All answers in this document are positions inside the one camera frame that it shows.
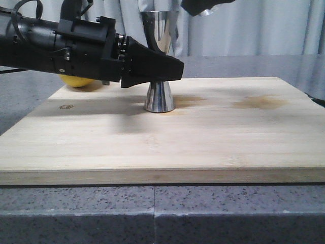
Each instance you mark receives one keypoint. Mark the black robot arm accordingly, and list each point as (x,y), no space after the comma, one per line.
(27,44)

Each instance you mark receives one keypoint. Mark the bamboo cutting board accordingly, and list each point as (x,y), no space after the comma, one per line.
(228,130)

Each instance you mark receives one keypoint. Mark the clear glass beaker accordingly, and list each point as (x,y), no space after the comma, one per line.
(208,12)

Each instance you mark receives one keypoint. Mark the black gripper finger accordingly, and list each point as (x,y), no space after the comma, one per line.
(194,7)

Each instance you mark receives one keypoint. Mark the yellow lemon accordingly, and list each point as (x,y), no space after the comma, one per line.
(76,82)

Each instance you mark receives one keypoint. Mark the black cutting board handle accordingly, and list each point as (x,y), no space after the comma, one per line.
(317,101)

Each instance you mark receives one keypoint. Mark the steel double jigger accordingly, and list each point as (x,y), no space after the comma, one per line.
(159,98)

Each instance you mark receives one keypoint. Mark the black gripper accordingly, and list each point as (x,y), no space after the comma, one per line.
(93,50)

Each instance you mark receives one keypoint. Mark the grey curtain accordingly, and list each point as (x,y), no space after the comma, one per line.
(235,29)

